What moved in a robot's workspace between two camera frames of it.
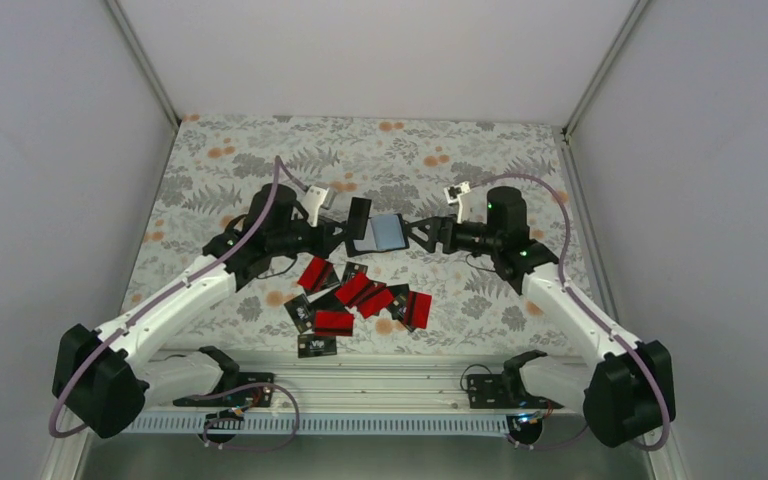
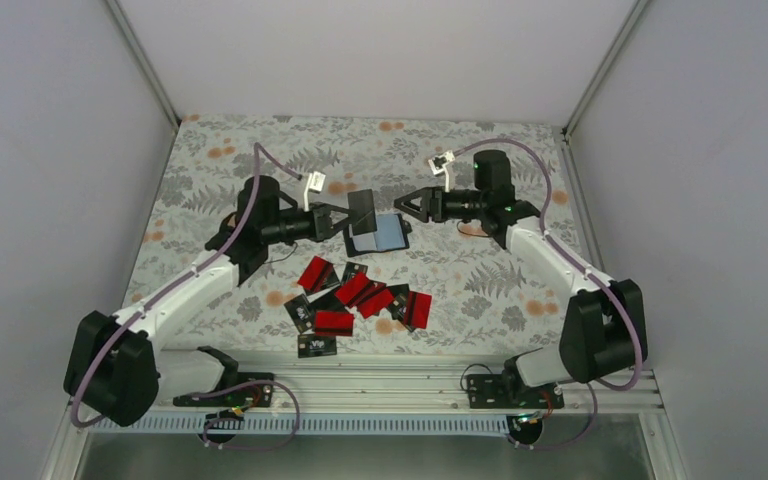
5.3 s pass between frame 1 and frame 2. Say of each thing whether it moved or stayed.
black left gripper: moved
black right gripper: moved
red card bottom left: stayed
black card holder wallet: stayed
